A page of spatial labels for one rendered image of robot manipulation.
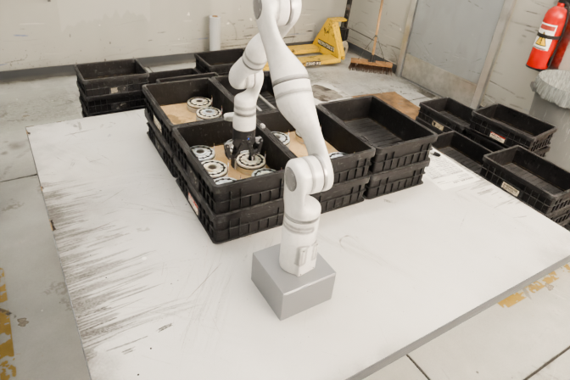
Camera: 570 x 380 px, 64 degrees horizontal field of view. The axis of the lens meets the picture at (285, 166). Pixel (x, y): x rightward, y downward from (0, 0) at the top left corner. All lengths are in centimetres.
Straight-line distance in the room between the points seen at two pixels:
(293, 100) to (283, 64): 9
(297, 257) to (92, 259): 61
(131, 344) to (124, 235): 41
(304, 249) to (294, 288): 10
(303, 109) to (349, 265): 57
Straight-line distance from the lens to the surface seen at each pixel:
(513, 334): 247
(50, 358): 217
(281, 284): 120
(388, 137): 191
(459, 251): 162
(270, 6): 112
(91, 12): 463
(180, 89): 201
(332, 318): 129
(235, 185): 132
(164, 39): 485
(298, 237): 115
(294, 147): 173
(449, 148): 298
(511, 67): 438
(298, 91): 107
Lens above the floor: 168
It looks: 32 degrees down
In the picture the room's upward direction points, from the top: 6 degrees clockwise
